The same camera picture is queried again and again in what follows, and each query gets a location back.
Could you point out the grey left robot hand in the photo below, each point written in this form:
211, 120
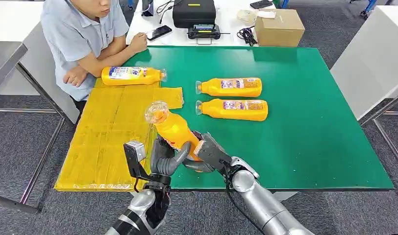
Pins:
161, 162

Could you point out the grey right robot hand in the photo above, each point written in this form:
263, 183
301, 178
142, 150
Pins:
213, 152

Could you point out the orange drink bottle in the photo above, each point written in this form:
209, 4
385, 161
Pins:
215, 89
174, 129
215, 111
130, 79

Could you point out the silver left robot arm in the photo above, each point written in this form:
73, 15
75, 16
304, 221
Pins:
142, 207

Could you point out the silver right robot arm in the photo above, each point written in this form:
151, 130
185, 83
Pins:
260, 201

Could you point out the yellow taped sheet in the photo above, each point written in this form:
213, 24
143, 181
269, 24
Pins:
98, 146

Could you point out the green table mat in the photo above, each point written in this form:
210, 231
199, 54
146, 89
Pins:
309, 123

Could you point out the black handheld controller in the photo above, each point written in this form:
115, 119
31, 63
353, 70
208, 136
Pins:
205, 32

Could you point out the black smartphone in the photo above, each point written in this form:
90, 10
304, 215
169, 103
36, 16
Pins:
261, 4
159, 32

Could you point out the white table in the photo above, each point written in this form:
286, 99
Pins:
230, 22

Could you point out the brown cardboard box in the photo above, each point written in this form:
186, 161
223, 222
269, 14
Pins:
281, 30

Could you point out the black carrying case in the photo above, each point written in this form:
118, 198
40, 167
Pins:
194, 14

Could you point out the white paper slip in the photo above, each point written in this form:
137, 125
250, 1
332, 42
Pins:
266, 14

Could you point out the person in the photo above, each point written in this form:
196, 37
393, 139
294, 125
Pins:
75, 35

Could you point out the dark upright device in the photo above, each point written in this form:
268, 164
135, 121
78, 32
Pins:
148, 7

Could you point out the pale metal-legged table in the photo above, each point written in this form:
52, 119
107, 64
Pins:
371, 58

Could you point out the grey metal-legged table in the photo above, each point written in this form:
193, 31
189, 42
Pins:
10, 29

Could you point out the blue wheeled stand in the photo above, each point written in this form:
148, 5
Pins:
368, 6

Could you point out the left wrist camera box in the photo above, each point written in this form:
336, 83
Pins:
133, 159

